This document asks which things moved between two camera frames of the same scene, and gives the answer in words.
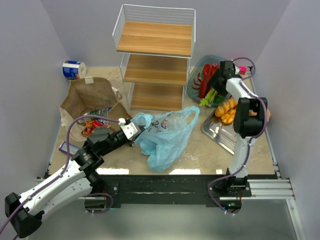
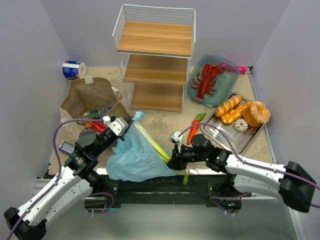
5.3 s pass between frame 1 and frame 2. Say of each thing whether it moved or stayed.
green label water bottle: stayed
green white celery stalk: moved
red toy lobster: stayed
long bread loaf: stayed
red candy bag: stayed
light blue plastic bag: moved
